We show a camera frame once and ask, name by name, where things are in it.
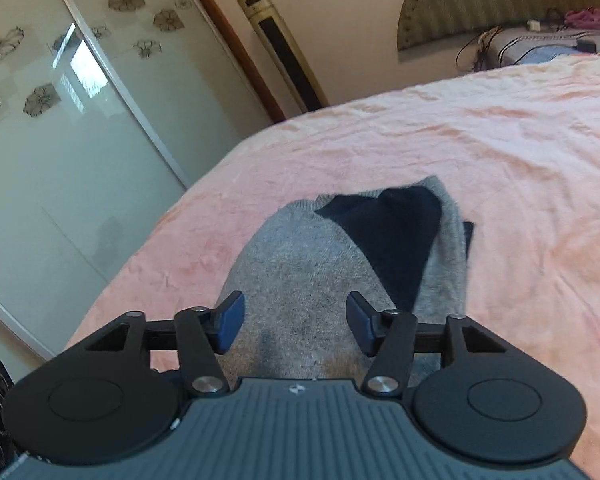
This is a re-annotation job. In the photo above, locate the gold tower air conditioner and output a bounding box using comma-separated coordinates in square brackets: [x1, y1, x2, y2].
[237, 0, 329, 114]

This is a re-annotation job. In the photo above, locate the pink bed blanket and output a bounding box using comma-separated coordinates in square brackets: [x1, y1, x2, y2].
[65, 52, 600, 473]

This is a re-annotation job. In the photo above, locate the striped grey pillow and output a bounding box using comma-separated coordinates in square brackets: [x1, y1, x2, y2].
[480, 26, 600, 70]

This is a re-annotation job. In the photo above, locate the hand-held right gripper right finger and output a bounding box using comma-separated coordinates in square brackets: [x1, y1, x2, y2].
[346, 290, 512, 401]

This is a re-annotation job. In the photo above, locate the dark cable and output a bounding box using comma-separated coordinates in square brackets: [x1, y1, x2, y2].
[455, 27, 506, 70]

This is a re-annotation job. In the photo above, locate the flower print wardrobe sliding door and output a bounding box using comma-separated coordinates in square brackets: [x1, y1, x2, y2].
[0, 0, 242, 361]

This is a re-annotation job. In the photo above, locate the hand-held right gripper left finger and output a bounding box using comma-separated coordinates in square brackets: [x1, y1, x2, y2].
[85, 290, 246, 401]

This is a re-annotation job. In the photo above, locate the brown wooden door frame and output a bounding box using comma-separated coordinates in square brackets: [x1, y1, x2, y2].
[172, 0, 287, 124]

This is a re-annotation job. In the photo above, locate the pink cloth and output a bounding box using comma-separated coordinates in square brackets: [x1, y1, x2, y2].
[563, 7, 600, 29]

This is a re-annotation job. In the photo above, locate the navy garment with grey lining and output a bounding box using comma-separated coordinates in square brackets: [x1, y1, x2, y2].
[217, 175, 476, 381]

